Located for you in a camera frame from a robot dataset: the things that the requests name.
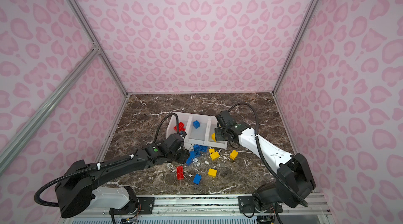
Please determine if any blue lego brick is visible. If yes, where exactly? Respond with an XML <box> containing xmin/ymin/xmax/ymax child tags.
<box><xmin>190</xmin><ymin>150</ymin><xmax>200</xmax><ymax>158</ymax></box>
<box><xmin>186</xmin><ymin>157</ymin><xmax>193</xmax><ymax>166</ymax></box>
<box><xmin>193</xmin><ymin>120</ymin><xmax>200</xmax><ymax>129</ymax></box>
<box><xmin>193</xmin><ymin>144</ymin><xmax>208</xmax><ymax>153</ymax></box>
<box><xmin>193</xmin><ymin>174</ymin><xmax>202</xmax><ymax>185</ymax></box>

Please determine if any long red lego brick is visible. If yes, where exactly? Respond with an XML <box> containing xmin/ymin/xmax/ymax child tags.
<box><xmin>178</xmin><ymin>122</ymin><xmax>186</xmax><ymax>132</ymax></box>
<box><xmin>176</xmin><ymin>166</ymin><xmax>184</xmax><ymax>181</ymax></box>

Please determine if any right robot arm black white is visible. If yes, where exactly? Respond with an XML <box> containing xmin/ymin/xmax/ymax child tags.
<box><xmin>215</xmin><ymin>111</ymin><xmax>316</xmax><ymax>212</ymax></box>

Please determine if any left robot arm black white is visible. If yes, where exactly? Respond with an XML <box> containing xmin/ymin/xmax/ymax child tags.
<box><xmin>55</xmin><ymin>133</ymin><xmax>190</xmax><ymax>219</ymax></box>

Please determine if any white three-compartment bin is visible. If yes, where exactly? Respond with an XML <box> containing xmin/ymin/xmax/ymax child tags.
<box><xmin>176</xmin><ymin>112</ymin><xmax>227</xmax><ymax>150</ymax></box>

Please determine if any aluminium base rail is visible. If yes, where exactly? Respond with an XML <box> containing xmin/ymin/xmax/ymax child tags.
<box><xmin>59</xmin><ymin>189</ymin><xmax>335</xmax><ymax>224</ymax></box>

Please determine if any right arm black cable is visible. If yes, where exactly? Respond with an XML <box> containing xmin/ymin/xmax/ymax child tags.
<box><xmin>227</xmin><ymin>103</ymin><xmax>309</xmax><ymax>208</ymax></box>

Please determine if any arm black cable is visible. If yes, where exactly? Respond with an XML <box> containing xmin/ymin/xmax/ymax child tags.
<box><xmin>34</xmin><ymin>113</ymin><xmax>180</xmax><ymax>207</ymax></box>
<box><xmin>227</xmin><ymin>103</ymin><xmax>309</xmax><ymax>208</ymax></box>

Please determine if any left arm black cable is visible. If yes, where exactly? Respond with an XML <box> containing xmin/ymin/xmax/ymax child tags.
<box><xmin>34</xmin><ymin>113</ymin><xmax>180</xmax><ymax>207</ymax></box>

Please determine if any aluminium frame strut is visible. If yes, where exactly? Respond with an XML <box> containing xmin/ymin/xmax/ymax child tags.
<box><xmin>1</xmin><ymin>46</ymin><xmax>99</xmax><ymax>174</ymax></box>

